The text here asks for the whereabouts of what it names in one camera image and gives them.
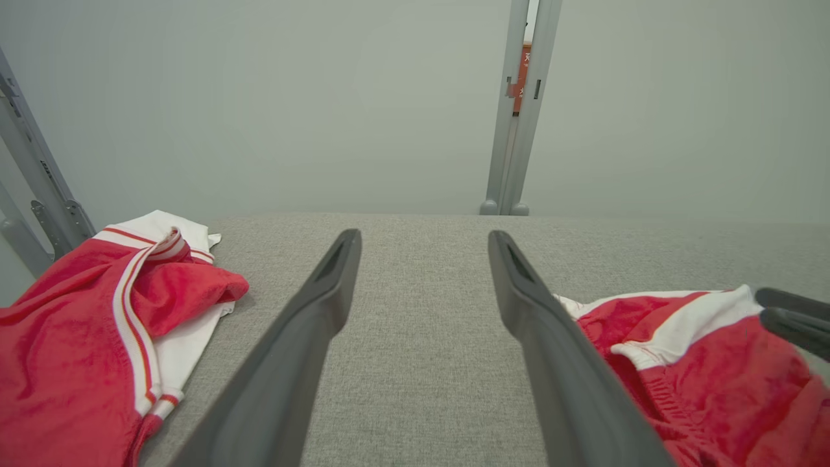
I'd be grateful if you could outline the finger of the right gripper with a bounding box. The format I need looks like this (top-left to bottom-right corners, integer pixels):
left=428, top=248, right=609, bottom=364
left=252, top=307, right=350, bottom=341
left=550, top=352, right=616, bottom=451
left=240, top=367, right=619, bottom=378
left=755, top=287, right=830, bottom=323
left=760, top=308, right=830, bottom=362

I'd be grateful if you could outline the red shorts white band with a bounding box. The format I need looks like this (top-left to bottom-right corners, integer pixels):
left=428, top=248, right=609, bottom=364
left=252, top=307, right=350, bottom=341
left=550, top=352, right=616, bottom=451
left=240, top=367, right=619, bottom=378
left=556, top=284, right=830, bottom=467

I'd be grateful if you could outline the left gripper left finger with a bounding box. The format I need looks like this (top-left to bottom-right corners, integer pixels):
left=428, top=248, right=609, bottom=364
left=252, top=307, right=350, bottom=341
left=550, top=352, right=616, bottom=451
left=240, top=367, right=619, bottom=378
left=170, top=228, right=362, bottom=467

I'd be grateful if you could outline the red basketball jersey white trim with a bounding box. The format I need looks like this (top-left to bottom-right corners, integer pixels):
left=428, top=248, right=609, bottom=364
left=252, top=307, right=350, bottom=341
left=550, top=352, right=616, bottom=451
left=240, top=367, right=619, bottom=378
left=0, top=210, right=250, bottom=467

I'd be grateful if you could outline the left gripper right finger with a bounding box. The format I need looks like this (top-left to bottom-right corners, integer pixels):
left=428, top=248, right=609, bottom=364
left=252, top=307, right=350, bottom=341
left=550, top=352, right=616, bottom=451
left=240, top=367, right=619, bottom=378
left=488, top=230, right=676, bottom=467

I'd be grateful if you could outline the grey partition post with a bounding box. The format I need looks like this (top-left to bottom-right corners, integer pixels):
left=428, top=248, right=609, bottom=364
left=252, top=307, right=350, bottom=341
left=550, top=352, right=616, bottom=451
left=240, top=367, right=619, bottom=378
left=508, top=0, right=563, bottom=217
left=479, top=0, right=531, bottom=217
left=0, top=185, right=54, bottom=278
left=0, top=49, right=97, bottom=260

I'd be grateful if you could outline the orange red sign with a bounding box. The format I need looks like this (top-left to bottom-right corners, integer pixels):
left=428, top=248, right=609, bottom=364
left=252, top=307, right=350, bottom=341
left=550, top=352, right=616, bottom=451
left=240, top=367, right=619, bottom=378
left=512, top=42, right=532, bottom=116

